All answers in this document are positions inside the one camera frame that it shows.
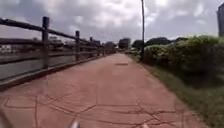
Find manhole cover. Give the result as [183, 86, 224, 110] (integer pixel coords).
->
[114, 62, 130, 66]

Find red stone path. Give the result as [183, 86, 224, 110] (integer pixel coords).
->
[0, 53, 209, 128]

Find tall lamp pole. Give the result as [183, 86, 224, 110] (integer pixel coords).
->
[139, 0, 147, 61]

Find distant trees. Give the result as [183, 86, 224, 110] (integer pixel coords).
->
[118, 36, 189, 51]

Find distant buildings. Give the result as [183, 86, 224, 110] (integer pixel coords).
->
[0, 35, 101, 54]

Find dark wooden fence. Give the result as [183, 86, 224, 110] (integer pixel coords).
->
[0, 16, 116, 73]

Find dark kerb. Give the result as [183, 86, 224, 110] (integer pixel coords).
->
[0, 54, 108, 93]

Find green hedge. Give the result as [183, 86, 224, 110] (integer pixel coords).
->
[141, 34, 224, 88]

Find grey water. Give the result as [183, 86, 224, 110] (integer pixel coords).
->
[0, 53, 101, 81]

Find grass strip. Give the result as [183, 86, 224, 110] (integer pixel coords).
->
[128, 54, 224, 128]

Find tall building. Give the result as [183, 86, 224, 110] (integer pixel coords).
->
[216, 2, 224, 37]

